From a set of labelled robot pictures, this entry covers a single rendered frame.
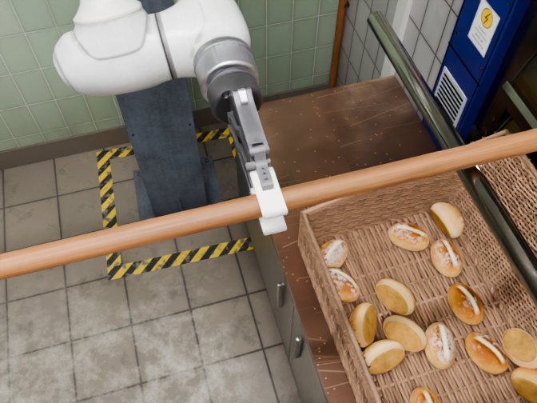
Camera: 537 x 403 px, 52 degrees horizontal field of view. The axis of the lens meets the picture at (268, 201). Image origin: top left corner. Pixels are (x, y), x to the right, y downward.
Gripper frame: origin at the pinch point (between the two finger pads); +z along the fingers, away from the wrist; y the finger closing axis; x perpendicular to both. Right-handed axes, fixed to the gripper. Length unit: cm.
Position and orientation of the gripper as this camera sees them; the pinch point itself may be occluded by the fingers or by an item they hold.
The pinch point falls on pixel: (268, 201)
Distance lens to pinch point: 69.0
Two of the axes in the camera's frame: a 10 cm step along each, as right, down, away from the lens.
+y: 0.0, 5.5, 8.4
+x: -9.7, 2.2, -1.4
